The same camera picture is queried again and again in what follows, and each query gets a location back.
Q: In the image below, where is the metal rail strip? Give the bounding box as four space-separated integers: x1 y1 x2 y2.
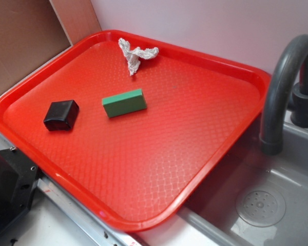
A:
0 125 139 246

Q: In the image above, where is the black square box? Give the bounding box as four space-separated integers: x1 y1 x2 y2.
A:
43 100 80 131

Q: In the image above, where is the round sink drain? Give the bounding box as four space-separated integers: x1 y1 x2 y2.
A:
235 185 286 228

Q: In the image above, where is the grey plastic sink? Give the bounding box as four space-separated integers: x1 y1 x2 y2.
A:
179 119 308 245

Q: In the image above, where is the red plastic tray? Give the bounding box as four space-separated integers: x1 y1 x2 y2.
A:
0 30 271 232

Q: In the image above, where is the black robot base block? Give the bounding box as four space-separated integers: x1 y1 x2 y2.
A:
0 149 40 237

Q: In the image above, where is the grey curved faucet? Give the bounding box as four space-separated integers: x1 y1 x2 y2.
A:
259 34 308 155

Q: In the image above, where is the brown cardboard panel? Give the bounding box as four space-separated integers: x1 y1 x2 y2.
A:
0 1 101 96

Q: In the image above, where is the white paper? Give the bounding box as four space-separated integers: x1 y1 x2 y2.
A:
118 38 159 76

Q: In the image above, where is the green rectangular block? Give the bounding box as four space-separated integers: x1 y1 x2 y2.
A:
102 89 147 118

